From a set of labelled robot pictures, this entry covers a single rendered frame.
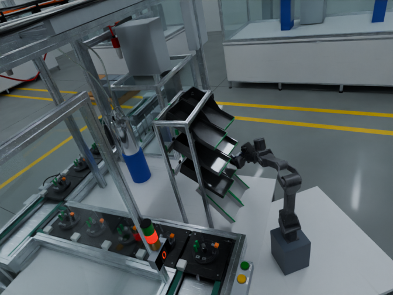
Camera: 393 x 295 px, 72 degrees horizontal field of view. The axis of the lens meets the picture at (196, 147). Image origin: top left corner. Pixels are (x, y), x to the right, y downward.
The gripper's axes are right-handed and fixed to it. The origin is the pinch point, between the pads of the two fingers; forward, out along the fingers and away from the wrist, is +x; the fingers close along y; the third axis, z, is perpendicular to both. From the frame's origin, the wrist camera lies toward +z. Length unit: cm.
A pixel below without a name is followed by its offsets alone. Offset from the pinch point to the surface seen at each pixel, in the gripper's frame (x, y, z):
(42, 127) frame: -21, 90, 55
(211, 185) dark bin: 6.7, 21.4, -7.1
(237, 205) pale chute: 6.1, 8.5, -29.2
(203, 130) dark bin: -0.9, 20.8, 24.9
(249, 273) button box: -18, 37, -44
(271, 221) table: -5.7, -3.8, -46.8
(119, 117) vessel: 81, 19, 37
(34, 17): 20, 65, 92
